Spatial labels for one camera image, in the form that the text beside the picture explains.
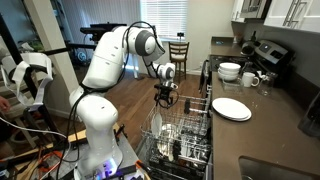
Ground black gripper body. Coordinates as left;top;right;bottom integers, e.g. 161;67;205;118
153;83;179;101

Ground small white plate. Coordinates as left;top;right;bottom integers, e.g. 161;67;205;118
150;111;163;138

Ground black dishwasher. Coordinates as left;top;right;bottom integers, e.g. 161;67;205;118
134;131;214;180

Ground large white dinner plate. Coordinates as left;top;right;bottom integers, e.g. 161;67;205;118
219;111;253;123
211;97;252;120

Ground person's bare hand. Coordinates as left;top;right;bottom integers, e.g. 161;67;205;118
0;95;12;113

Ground wooden chair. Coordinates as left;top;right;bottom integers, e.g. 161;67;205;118
167;41;190;84

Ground shiny metal bowl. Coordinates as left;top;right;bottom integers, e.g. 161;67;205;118
158;123;184;158

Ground grey robot mounting table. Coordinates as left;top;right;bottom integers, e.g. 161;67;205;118
63;131;151;180

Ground white ceramic bowl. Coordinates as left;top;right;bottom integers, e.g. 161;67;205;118
217;69;240;80
218;62;242;75
218;75;239;83

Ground clear glass food container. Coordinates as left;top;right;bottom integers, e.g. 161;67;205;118
219;79;243;93

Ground white window blinds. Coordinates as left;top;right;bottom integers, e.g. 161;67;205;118
139;0;189;43

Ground white ceramic mug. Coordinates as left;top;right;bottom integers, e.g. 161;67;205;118
241;71;260;88

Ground black metal stand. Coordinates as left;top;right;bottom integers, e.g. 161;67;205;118
43;22;128;56

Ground clear glass jar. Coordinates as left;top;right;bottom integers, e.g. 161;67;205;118
258;71;278;97

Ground black steel kitchen stove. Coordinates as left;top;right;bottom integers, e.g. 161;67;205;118
199;39;295;98

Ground steel microwave oven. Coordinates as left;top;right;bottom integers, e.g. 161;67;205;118
239;0;273;20

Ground steel kitchen sink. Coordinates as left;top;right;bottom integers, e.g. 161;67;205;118
238;155;320;180

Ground wire dishwasher rack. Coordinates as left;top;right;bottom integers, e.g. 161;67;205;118
139;93;214;174

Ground narrow white wall cabinet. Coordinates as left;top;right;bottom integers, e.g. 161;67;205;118
230;0;246;24

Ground orange cable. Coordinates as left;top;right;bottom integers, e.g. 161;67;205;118
35;150;65;173

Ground thin white cable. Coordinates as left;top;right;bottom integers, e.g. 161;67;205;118
0;114;69;158

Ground white strap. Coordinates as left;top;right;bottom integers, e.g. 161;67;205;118
0;52;54;108

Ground white double-door wall cabinet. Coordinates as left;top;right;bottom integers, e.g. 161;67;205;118
263;0;320;34

